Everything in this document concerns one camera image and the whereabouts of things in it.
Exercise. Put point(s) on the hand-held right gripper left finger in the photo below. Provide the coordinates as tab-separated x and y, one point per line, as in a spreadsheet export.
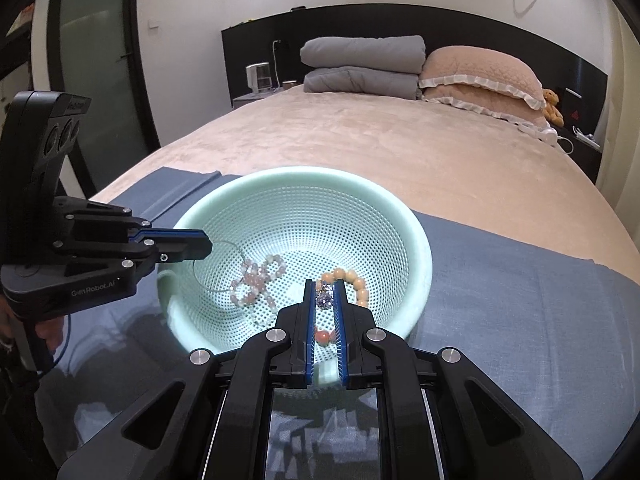
311	340

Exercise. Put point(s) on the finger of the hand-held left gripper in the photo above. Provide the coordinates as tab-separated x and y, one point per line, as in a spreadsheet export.
100	217
187	249

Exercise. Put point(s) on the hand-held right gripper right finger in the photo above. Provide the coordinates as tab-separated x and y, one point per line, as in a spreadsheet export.
340	340

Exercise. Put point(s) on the silver crystal charm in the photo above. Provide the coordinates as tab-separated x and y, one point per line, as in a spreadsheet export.
326	300

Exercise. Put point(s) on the green plastic colander basket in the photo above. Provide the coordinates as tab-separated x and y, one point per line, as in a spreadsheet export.
300	210

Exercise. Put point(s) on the person's left hand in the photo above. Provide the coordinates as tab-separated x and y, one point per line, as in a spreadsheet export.
47	334

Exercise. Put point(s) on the frosted glass door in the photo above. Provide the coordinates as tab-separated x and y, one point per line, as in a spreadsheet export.
90	60

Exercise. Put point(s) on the grey nightstand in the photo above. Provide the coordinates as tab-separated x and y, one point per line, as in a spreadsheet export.
250	100

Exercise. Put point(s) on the blue-grey cloth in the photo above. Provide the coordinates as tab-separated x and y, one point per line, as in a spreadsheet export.
500	310

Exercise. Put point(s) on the white bedside appliance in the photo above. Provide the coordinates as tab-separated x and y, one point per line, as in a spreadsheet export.
257	77

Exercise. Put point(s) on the small cup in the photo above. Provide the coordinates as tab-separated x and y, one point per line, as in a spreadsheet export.
289	84

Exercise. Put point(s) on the grey folded quilt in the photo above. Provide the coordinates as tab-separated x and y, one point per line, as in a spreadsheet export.
355	82
360	52

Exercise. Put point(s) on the black headboard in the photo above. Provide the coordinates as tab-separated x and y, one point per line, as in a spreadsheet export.
350	22

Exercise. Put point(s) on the pink ruffled pillow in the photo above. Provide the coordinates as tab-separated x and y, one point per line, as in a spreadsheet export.
480	67
505	110

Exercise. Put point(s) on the white handheld device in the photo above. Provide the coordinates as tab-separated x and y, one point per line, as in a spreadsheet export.
542	134

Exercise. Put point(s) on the black nightstand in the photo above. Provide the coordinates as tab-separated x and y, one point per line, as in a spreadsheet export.
580	160

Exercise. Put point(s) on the brown teddy bear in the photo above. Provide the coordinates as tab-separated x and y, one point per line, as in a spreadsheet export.
552	105

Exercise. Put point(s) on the white power strip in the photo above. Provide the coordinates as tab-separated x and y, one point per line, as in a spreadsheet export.
586	136

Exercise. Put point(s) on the cream curtain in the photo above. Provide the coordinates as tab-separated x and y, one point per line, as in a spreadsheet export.
624	110

